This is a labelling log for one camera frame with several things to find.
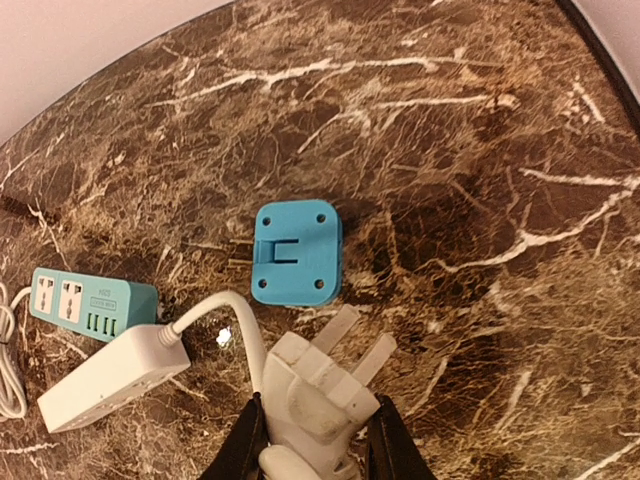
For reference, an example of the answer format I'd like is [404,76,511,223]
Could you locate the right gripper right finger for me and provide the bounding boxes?
[367,395,435,480]

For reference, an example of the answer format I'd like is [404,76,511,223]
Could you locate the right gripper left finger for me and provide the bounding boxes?
[199,392,269,480]

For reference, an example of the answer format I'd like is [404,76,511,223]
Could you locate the light blue plug adapter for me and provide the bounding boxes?
[251,199,343,307]

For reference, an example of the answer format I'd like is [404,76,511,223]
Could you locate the teal strip white cable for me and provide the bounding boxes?
[0,282,34,421]

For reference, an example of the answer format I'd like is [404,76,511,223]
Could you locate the white power strip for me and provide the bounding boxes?
[37,324,191,433]

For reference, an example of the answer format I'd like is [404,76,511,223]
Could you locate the teal power strip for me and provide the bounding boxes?
[30,268,159,343]

